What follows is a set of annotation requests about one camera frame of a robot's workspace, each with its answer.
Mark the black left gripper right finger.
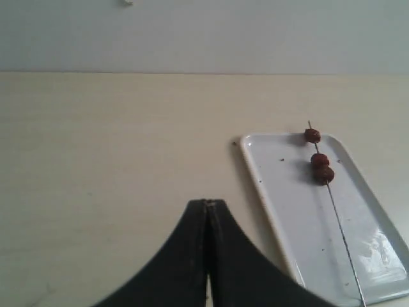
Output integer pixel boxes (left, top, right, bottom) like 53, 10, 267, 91
206, 200, 331, 307

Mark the red jujube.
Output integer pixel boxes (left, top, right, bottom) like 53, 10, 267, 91
313, 166, 335, 185
311, 153, 330, 169
304, 128, 321, 144

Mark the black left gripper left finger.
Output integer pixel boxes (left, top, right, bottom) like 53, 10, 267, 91
96, 200, 207, 306

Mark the white rectangular plastic tray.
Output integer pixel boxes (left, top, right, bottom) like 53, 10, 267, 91
240, 133, 408, 306

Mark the thin bamboo skewer stick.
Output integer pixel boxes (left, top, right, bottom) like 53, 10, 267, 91
307, 120, 366, 306

